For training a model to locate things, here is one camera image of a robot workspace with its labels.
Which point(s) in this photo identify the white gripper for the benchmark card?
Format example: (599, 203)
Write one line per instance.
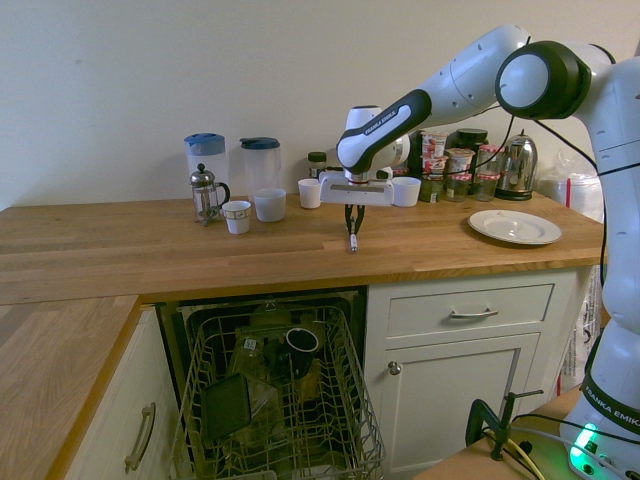
(357, 194)

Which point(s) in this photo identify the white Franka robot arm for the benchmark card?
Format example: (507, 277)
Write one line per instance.
(465, 85)

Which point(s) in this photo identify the built-in dishwasher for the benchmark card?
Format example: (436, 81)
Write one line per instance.
(360, 310)

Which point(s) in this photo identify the plain white cup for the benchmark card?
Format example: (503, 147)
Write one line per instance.
(407, 192)
(309, 194)

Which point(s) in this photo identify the small jar black lid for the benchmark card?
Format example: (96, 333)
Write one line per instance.
(316, 165)

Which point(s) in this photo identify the green glass jar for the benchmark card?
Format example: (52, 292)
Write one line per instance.
(431, 189)

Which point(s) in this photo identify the wide white cup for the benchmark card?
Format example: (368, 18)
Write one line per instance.
(270, 205)

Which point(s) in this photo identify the red and white yogurt pot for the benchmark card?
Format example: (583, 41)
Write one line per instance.
(434, 144)
(433, 165)

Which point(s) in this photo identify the clear pitcher dark blue lid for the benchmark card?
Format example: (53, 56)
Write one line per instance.
(260, 165)

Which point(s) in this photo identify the glass jar red gingham lid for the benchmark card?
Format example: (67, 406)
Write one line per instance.
(489, 157)
(457, 187)
(487, 186)

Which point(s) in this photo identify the small white patterned cup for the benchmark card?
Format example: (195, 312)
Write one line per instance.
(236, 217)

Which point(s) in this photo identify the white drawer front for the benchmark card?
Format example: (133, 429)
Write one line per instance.
(425, 310)

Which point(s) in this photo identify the tall white yogurt pot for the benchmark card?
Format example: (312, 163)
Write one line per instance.
(460, 161)

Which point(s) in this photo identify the large dark jar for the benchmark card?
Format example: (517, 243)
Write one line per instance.
(470, 138)

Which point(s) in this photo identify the black mug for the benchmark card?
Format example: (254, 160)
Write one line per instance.
(300, 350)

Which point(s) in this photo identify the glass and metal french press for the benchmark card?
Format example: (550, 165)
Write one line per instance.
(204, 197)

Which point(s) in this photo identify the round metal cabinet knob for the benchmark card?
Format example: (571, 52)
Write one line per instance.
(395, 368)

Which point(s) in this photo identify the clear pitcher light blue lid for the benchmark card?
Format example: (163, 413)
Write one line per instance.
(205, 155)

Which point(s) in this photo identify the white ceramic plate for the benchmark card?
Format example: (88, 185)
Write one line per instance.
(515, 227)

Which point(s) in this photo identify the stainless steel kettle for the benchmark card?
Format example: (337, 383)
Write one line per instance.
(520, 165)

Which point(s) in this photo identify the glass jar with label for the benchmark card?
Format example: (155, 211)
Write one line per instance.
(247, 357)

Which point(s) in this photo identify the white cabinet door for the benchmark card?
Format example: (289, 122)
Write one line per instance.
(450, 400)

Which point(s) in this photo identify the clear plastic bag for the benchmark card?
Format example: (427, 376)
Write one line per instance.
(570, 190)

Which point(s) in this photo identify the black square container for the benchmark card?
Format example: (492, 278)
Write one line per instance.
(226, 407)

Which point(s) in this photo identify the black metal clamp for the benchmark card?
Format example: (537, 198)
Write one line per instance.
(487, 415)

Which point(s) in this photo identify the printed plastic bag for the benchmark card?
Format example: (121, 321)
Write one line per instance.
(582, 340)

